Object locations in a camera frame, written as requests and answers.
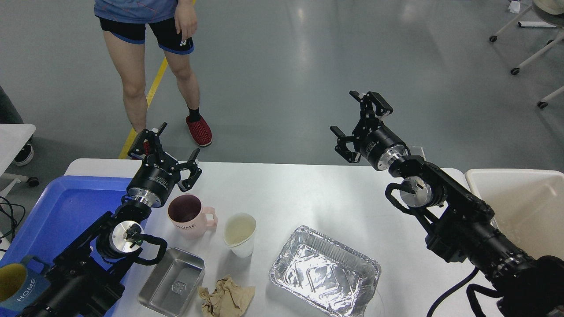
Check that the beige plastic waste bin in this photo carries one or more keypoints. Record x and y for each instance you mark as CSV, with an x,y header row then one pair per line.
x,y
517,236

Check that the white paper cup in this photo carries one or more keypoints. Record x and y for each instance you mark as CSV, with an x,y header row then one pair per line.
x,y
238,234

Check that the stainless steel rectangular tray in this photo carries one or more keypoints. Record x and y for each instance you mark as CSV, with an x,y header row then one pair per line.
x,y
173,283

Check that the aluminium foil tray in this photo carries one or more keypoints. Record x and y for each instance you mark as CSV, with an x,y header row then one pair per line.
x,y
325,273

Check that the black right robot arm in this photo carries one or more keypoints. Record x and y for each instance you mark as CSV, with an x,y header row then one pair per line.
x,y
458,223

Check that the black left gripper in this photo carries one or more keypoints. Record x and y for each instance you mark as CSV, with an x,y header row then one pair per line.
x,y
159,172

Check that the pink HOME mug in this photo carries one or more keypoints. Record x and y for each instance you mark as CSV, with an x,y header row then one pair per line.
x,y
190,217

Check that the white side table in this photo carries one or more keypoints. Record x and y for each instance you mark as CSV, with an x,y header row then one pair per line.
x,y
10,145

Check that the blue plastic bin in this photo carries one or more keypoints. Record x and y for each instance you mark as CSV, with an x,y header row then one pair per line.
x,y
68,205

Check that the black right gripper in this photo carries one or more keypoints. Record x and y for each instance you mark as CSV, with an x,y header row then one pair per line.
x,y
370,138

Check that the blue HOME mug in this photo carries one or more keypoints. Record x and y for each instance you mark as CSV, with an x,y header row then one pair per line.
x,y
21,283

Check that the crumpled brown paper napkin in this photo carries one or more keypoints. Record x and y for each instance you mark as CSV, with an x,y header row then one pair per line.
x,y
227,300

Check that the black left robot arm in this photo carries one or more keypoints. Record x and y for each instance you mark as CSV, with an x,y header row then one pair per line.
x,y
86,276

